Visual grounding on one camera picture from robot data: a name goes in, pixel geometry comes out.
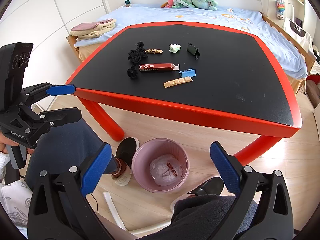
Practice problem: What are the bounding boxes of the black hair scrunchie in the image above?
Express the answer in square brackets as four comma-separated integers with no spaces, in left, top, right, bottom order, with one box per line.
[127,64,138,80]
[127,42,148,64]

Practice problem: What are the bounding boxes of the tan chocolate bar piece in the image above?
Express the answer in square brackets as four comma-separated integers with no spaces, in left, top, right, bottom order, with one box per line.
[163,76,193,88]

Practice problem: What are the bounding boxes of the blue plastic clip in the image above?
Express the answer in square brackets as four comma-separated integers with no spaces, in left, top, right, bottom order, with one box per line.
[179,68,196,78]

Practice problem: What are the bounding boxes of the small tan wrapper piece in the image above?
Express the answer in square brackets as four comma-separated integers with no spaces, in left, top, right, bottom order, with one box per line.
[145,48,163,54]

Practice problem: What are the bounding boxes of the black binder clip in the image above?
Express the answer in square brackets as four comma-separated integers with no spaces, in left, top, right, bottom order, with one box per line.
[187,43,200,60]

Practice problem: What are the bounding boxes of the red carton box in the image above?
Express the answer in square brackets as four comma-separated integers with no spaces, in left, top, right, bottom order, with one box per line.
[138,63,180,72]
[167,162,178,177]

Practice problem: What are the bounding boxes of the pink trash bin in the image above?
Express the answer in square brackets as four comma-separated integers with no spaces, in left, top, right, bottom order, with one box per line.
[132,138,190,193]

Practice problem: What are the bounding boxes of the person left hand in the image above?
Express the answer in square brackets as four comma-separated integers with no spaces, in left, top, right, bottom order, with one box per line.
[0,132,19,154]

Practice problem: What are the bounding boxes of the right black slipper shoe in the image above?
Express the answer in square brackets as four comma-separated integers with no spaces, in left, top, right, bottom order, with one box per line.
[170,177,224,212]

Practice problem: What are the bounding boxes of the black slipper shoe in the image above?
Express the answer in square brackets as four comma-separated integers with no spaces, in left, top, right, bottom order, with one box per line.
[170,177,224,212]
[112,137,139,186]

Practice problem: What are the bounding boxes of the person leg dark trousers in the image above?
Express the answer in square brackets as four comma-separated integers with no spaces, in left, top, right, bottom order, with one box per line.
[24,119,103,190]

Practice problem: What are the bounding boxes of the left black slipper shoe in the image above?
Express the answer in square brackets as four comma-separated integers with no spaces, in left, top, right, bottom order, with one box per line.
[112,137,139,186]

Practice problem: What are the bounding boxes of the white plastic tube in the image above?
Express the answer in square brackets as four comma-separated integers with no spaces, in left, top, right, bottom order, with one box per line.
[103,191,127,231]

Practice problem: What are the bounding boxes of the folded beige pink towels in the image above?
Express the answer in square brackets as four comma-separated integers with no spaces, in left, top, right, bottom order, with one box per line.
[70,18,117,40]

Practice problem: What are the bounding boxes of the red black table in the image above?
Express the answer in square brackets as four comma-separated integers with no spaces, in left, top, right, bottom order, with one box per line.
[68,22,302,164]

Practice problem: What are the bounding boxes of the red carton box lying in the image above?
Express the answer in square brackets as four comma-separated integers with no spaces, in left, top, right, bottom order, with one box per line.
[138,63,180,72]

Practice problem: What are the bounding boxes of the bed with blue sheet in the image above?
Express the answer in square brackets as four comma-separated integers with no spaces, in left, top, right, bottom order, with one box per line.
[67,4,316,92]

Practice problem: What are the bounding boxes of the small teal clock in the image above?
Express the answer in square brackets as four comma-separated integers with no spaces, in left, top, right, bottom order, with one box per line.
[125,0,131,7]

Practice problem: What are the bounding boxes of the green white crumpled wrapper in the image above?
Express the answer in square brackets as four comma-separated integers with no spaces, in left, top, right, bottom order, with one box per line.
[169,44,181,53]

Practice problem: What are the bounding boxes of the white tote bag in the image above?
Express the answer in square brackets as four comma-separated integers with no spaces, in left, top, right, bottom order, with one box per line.
[283,18,313,52]

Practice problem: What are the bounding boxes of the rainbow hanging plush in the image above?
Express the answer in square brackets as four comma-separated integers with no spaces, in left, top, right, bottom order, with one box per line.
[276,0,285,20]

